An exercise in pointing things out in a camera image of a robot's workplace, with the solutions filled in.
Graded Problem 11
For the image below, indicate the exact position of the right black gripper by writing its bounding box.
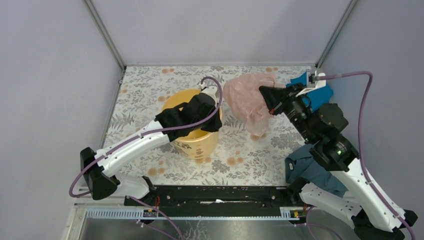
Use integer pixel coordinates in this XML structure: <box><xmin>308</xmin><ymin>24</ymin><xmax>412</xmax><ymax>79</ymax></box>
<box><xmin>258</xmin><ymin>82</ymin><xmax>317</xmax><ymax>143</ymax></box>

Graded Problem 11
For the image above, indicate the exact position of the yellow plastic trash bin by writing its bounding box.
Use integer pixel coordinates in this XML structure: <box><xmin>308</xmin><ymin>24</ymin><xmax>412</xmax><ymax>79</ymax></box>
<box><xmin>162</xmin><ymin>89</ymin><xmax>219</xmax><ymax>160</ymax></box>

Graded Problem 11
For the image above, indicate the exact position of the pink plastic trash bag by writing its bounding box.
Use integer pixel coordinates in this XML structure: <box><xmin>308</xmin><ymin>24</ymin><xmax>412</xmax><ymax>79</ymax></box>
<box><xmin>223</xmin><ymin>72</ymin><xmax>286</xmax><ymax>137</ymax></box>

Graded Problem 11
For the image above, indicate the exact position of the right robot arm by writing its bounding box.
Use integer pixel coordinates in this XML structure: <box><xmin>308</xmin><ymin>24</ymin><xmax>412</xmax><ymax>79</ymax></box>
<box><xmin>259</xmin><ymin>84</ymin><xmax>418</xmax><ymax>240</ymax></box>

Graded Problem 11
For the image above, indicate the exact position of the bright blue folded cloth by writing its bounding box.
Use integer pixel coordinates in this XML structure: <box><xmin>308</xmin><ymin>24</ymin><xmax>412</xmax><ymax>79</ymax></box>
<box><xmin>285</xmin><ymin>72</ymin><xmax>334</xmax><ymax>112</ymax></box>

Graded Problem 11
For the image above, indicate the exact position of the floral patterned table mat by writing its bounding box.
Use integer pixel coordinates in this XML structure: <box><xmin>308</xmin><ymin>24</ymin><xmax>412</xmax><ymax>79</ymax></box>
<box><xmin>102</xmin><ymin>66</ymin><xmax>313</xmax><ymax>186</ymax></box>

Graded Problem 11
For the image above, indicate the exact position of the dark teal crumpled cloth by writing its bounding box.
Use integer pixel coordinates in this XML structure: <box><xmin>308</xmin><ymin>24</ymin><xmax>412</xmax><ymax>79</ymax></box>
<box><xmin>284</xmin><ymin>144</ymin><xmax>348</xmax><ymax>198</ymax></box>

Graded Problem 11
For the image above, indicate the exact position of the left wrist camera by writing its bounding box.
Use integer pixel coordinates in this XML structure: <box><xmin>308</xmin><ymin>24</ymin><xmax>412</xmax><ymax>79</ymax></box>
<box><xmin>200</xmin><ymin>86</ymin><xmax>219</xmax><ymax>98</ymax></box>

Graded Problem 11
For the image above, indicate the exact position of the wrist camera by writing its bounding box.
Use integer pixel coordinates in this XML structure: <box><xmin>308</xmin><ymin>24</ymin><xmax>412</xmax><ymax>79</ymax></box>
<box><xmin>200</xmin><ymin>86</ymin><xmax>219</xmax><ymax>98</ymax></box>
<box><xmin>296</xmin><ymin>70</ymin><xmax>326</xmax><ymax>97</ymax></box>

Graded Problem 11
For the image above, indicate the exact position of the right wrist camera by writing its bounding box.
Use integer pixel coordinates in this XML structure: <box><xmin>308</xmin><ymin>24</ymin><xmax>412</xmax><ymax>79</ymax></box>
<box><xmin>296</xmin><ymin>70</ymin><xmax>326</xmax><ymax>97</ymax></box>

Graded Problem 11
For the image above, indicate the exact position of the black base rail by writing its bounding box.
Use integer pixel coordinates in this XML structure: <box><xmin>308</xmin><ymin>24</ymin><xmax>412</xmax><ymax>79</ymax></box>
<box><xmin>141</xmin><ymin>185</ymin><xmax>305</xmax><ymax>218</ymax></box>

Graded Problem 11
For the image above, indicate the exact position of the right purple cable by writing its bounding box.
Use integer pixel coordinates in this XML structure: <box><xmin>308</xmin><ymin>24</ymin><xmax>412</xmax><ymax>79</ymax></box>
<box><xmin>304</xmin><ymin>71</ymin><xmax>417</xmax><ymax>240</ymax></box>

